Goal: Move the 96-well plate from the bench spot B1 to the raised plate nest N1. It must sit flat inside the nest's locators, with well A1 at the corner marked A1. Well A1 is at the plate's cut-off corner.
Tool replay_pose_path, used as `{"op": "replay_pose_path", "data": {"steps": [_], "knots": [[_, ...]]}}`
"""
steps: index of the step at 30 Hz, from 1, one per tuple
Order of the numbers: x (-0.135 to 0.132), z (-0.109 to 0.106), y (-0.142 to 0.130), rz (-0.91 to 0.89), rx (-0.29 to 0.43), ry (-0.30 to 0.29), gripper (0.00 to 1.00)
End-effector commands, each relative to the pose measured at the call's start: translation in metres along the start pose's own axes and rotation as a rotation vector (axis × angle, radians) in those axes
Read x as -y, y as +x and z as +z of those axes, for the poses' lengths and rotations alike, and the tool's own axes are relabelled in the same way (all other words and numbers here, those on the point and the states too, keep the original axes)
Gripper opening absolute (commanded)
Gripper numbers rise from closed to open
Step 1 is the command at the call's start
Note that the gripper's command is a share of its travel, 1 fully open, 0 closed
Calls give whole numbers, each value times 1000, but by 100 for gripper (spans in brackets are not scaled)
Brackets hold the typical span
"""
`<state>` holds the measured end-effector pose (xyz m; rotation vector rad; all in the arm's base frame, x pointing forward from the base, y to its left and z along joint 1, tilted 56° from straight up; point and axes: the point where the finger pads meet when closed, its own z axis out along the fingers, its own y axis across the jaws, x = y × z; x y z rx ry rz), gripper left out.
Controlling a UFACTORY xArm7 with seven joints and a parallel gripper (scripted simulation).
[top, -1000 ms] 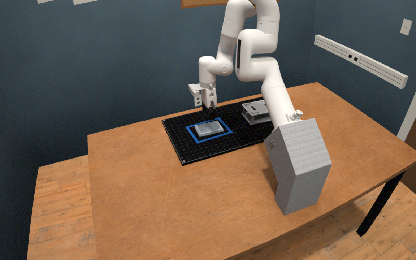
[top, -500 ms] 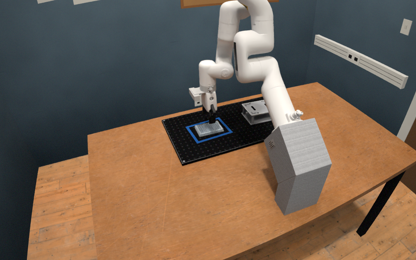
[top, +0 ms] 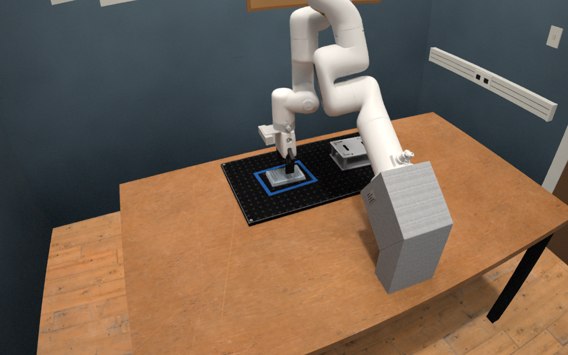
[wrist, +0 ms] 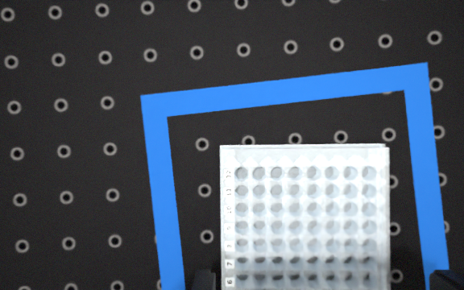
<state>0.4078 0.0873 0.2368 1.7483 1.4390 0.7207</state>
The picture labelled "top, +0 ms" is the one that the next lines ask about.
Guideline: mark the blue rectangular tape outline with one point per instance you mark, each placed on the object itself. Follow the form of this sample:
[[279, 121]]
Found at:
[[267, 190]]

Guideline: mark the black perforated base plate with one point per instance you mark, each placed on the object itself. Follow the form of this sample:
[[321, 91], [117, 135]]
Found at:
[[333, 184]]

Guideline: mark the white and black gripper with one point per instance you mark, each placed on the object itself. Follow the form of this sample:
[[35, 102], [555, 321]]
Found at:
[[286, 145]]

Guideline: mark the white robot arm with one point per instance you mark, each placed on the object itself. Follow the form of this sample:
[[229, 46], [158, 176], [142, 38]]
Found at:
[[348, 56]]

